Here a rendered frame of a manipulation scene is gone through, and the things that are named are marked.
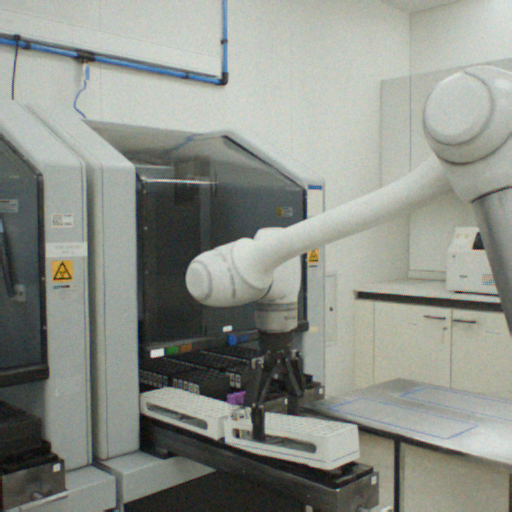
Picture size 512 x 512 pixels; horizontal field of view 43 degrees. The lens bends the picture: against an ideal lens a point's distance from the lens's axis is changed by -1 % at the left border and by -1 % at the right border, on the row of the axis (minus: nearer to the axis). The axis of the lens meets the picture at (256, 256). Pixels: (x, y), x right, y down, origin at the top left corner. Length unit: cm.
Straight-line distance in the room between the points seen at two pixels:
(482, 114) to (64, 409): 109
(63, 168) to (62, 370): 45
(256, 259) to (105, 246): 49
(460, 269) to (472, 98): 288
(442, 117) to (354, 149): 323
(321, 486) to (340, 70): 311
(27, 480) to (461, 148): 104
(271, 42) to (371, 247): 144
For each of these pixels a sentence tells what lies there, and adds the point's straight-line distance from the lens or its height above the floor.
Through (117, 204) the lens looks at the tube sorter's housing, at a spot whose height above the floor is 134.
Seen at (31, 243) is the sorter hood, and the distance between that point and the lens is 147.
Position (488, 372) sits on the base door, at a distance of 373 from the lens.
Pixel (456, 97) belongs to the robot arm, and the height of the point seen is 146.
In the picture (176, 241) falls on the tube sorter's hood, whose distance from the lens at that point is 167.
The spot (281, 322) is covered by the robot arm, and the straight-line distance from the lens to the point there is 135.
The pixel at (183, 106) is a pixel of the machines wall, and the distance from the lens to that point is 318.
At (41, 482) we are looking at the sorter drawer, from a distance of 148.
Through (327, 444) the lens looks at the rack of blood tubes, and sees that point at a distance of 130.
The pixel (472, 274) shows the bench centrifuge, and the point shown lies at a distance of 371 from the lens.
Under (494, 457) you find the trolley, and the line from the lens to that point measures 147.
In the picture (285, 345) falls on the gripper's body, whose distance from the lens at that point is 137.
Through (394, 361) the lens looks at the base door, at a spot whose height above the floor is 47.
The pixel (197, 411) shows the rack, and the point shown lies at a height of 86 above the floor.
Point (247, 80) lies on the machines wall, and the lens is 349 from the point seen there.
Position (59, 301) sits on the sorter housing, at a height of 113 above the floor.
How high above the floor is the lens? 130
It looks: 3 degrees down
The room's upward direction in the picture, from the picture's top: straight up
